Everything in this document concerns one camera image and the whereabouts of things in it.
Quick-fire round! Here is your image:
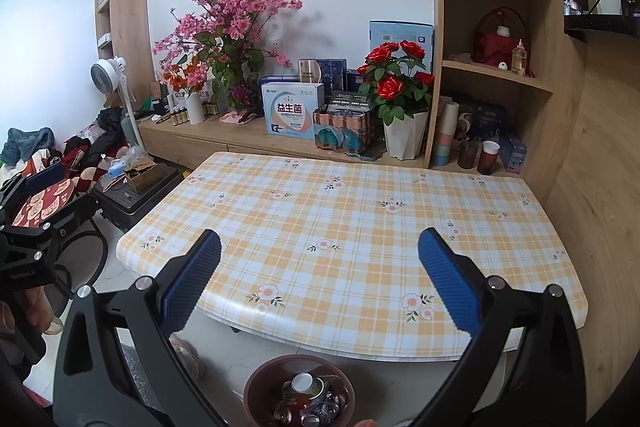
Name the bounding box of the brown paper cup white rim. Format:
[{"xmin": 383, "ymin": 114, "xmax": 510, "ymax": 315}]
[{"xmin": 476, "ymin": 142, "xmax": 501, "ymax": 176}]

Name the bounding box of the dark blue gift box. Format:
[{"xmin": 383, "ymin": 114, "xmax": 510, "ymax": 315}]
[{"xmin": 452, "ymin": 99, "xmax": 508, "ymax": 145}]

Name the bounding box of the shrink-wrapped pink can pack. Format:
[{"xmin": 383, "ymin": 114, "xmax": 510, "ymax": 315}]
[{"xmin": 313, "ymin": 92, "xmax": 375, "ymax": 156}]

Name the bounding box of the navy box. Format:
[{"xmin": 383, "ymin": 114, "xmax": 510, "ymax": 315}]
[{"xmin": 346, "ymin": 69, "xmax": 373, "ymax": 95}]

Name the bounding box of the black counter top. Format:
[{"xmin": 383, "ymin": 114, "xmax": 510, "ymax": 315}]
[{"xmin": 564, "ymin": 12, "xmax": 640, "ymax": 38}]

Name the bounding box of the yellow plaid floral tablecloth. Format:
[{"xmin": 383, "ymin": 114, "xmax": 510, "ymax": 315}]
[{"xmin": 116, "ymin": 151, "xmax": 590, "ymax": 363}]

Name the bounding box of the green paper food cup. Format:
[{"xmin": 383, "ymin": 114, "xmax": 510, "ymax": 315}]
[{"xmin": 281, "ymin": 372, "xmax": 327, "ymax": 408}]

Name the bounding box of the orange flower bunch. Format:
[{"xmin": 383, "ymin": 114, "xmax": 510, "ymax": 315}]
[{"xmin": 161, "ymin": 62, "xmax": 208, "ymax": 98}]

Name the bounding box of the stack of pastel cups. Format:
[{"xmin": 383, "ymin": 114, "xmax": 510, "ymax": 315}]
[{"xmin": 430, "ymin": 101, "xmax": 460, "ymax": 168}]

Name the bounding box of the wooden shelf unit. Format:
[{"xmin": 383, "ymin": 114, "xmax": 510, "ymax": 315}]
[{"xmin": 425, "ymin": 0, "xmax": 586, "ymax": 188}]

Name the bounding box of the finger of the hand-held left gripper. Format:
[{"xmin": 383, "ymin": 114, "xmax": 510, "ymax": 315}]
[
  {"xmin": 0, "ymin": 163, "xmax": 68, "ymax": 208},
  {"xmin": 37, "ymin": 193, "xmax": 99, "ymax": 253}
]

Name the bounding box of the small perfume bottle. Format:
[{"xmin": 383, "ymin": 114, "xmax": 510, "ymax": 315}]
[{"xmin": 511, "ymin": 39, "xmax": 530, "ymax": 76}]

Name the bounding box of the person's left hand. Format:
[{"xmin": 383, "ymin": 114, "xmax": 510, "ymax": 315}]
[{"xmin": 27, "ymin": 288, "xmax": 65, "ymax": 336}]

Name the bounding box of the wooden wall shelf panel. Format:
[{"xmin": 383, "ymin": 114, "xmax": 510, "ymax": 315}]
[{"xmin": 95, "ymin": 0, "xmax": 151, "ymax": 118}]

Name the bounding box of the black suitcase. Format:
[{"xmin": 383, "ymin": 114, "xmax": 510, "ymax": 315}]
[{"xmin": 91, "ymin": 163, "xmax": 182, "ymax": 230}]

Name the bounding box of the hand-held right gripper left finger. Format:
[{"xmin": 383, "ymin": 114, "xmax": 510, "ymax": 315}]
[{"xmin": 52, "ymin": 228, "xmax": 223, "ymax": 427}]

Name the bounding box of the pile of dark clothes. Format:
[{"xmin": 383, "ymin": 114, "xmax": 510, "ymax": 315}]
[{"xmin": 60, "ymin": 107, "xmax": 131, "ymax": 168}]

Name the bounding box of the open cardboard box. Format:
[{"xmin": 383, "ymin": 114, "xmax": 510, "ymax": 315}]
[{"xmin": 122, "ymin": 157, "xmax": 163, "ymax": 192}]

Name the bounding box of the large white blue supplement box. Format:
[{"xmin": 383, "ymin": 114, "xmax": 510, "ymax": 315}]
[{"xmin": 261, "ymin": 82, "xmax": 325, "ymax": 140}]

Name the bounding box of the pink blossom flower arrangement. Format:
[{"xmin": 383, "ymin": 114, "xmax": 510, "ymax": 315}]
[{"xmin": 152, "ymin": 0, "xmax": 303, "ymax": 108}]

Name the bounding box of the wooden sideboard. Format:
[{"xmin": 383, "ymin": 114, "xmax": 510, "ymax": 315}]
[{"xmin": 137, "ymin": 114, "xmax": 431, "ymax": 170}]

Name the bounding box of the dark blue patterned box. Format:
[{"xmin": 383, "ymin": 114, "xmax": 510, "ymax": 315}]
[{"xmin": 317, "ymin": 58, "xmax": 347, "ymax": 92}]

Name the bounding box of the silver gold gift box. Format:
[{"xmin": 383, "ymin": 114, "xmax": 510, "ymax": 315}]
[{"xmin": 298, "ymin": 58, "xmax": 323, "ymax": 84}]

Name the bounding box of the crushed blue soda can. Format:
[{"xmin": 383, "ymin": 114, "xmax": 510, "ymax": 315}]
[{"xmin": 299, "ymin": 389, "xmax": 346, "ymax": 426}]

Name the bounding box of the white standing fan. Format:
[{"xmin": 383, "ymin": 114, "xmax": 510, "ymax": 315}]
[{"xmin": 90, "ymin": 57, "xmax": 141, "ymax": 148}]

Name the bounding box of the red rose plant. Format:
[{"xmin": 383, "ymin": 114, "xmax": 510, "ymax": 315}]
[{"xmin": 356, "ymin": 40, "xmax": 436, "ymax": 126}]

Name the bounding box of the light blue flat box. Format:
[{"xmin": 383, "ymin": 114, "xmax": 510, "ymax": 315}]
[{"xmin": 369, "ymin": 20, "xmax": 435, "ymax": 75}]

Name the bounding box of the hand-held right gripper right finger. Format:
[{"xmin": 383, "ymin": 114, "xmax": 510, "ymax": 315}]
[{"xmin": 417, "ymin": 228, "xmax": 587, "ymax": 427}]

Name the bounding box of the brown glass tumbler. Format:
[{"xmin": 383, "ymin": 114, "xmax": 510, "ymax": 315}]
[{"xmin": 457, "ymin": 139, "xmax": 480, "ymax": 170}]

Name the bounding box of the purple flower bunch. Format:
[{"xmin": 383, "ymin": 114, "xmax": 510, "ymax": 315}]
[{"xmin": 227, "ymin": 82, "xmax": 256, "ymax": 110}]

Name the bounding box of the crushed red soda can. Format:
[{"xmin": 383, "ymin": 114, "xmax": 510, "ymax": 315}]
[{"xmin": 276, "ymin": 399, "xmax": 307, "ymax": 425}]

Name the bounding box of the red basket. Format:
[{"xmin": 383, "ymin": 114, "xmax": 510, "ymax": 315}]
[{"xmin": 472, "ymin": 7, "xmax": 531, "ymax": 72}]

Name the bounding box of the small black tripod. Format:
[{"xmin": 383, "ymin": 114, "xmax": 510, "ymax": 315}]
[{"xmin": 232, "ymin": 107, "xmax": 263, "ymax": 125}]

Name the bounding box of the brown plastic waste bin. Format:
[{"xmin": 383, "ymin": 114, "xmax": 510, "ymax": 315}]
[{"xmin": 243, "ymin": 354, "xmax": 357, "ymax": 427}]

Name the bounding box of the small blue box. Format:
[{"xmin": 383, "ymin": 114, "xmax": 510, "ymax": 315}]
[{"xmin": 499, "ymin": 134, "xmax": 528, "ymax": 175}]

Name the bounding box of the white ribbed vase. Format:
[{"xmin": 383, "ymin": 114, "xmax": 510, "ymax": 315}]
[{"xmin": 186, "ymin": 92, "xmax": 207, "ymax": 125}]

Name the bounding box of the white faceted flower pot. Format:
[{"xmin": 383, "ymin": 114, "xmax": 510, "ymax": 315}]
[{"xmin": 382, "ymin": 111, "xmax": 430, "ymax": 160}]

